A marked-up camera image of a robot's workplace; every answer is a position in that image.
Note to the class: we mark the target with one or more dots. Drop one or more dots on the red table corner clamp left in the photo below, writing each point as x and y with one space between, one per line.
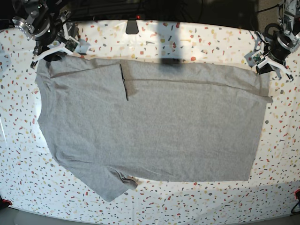
5 203

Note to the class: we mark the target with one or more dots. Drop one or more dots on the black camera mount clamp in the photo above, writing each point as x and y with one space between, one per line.
132 27

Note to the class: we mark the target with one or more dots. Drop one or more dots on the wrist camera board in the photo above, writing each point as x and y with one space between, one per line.
71 45
257 58

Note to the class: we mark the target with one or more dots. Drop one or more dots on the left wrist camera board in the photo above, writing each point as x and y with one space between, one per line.
257 58

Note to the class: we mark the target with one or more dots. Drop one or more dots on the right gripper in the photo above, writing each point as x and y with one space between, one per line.
50 46

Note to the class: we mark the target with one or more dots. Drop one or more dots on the red table corner clamp right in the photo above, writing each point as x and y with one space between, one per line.
297 194

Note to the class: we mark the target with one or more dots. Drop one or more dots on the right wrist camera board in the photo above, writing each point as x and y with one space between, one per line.
71 45

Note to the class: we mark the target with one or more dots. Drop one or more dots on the red table corner clamp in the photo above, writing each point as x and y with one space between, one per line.
5 203
297 194

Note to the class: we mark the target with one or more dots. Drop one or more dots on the grey T-shirt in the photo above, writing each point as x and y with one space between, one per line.
109 121

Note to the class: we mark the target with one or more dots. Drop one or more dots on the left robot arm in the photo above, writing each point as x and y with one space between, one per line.
277 41

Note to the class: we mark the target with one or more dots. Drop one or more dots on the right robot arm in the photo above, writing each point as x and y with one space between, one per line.
33 16

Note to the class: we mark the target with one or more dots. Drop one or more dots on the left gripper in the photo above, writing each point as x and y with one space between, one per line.
269 65

